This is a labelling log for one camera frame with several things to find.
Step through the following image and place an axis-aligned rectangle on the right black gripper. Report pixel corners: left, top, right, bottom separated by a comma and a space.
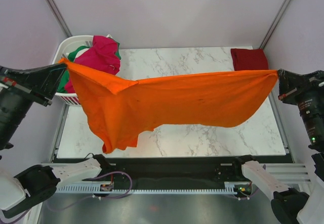
278, 67, 324, 143

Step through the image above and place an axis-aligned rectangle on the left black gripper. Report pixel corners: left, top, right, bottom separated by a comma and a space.
0, 61, 72, 146

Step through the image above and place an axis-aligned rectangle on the orange t-shirt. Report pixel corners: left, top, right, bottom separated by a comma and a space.
59, 58, 278, 154

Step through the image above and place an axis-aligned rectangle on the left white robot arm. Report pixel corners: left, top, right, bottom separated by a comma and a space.
1, 63, 111, 218

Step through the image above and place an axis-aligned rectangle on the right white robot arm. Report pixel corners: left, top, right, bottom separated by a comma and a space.
231, 69, 323, 223

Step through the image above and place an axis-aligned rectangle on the green t-shirt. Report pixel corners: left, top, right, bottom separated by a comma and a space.
55, 40, 123, 93

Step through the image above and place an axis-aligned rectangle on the white plastic laundry basket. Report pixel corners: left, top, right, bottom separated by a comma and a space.
50, 33, 119, 106

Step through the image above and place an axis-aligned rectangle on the folded dark red t-shirt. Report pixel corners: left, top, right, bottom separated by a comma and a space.
230, 48, 269, 71

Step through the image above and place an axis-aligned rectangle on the magenta t-shirt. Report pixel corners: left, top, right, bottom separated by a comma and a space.
64, 34, 121, 93

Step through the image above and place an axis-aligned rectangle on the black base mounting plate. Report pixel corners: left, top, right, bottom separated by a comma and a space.
94, 155, 256, 189

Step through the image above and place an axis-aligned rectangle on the aluminium frame rail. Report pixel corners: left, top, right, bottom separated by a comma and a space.
265, 163, 311, 184

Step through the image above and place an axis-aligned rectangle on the white slotted cable duct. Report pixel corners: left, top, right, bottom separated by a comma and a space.
56, 181, 237, 195

